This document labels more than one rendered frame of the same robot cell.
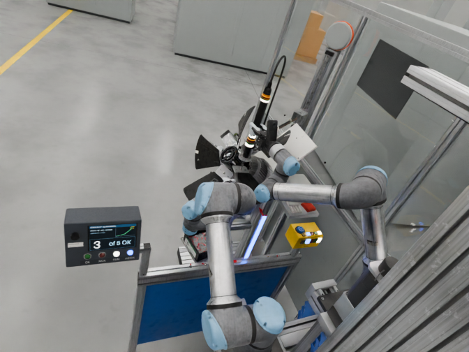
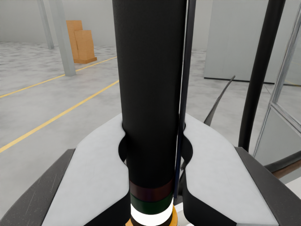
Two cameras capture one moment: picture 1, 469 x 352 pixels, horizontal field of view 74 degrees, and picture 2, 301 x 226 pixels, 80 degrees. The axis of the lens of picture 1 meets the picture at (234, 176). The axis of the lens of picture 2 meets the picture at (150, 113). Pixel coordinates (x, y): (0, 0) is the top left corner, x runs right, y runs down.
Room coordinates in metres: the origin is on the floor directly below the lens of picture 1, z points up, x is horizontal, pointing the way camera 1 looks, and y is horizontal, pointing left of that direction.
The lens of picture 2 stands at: (1.34, -0.08, 1.54)
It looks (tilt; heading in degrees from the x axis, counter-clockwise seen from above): 27 degrees down; 39
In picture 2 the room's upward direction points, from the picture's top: straight up
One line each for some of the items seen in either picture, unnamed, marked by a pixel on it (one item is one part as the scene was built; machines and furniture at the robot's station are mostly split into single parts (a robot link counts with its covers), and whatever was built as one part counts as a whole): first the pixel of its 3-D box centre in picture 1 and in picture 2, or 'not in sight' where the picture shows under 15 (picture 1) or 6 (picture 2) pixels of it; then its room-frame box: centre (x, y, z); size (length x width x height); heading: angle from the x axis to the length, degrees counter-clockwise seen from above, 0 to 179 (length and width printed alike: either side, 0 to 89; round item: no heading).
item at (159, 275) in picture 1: (227, 267); not in sight; (1.06, -0.11, 0.82); 0.90 x 0.04 x 0.08; 120
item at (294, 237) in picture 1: (303, 235); not in sight; (1.25, -0.46, 1.02); 0.16 x 0.10 x 0.11; 120
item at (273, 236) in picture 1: (272, 237); not in sight; (1.79, -0.44, 0.41); 0.04 x 0.04 x 0.83; 30
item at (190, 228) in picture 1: (195, 222); not in sight; (1.04, 0.11, 1.08); 0.11 x 0.08 x 0.11; 117
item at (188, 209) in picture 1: (194, 207); not in sight; (1.03, 0.13, 1.17); 0.11 x 0.08 x 0.09; 157
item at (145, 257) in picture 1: (144, 260); not in sight; (0.84, 0.26, 0.96); 0.03 x 0.03 x 0.20; 30
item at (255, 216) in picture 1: (253, 223); not in sight; (1.70, -0.25, 0.57); 0.09 x 0.04 x 1.15; 30
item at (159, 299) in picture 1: (211, 304); not in sight; (1.06, -0.11, 0.45); 0.82 x 0.01 x 0.66; 120
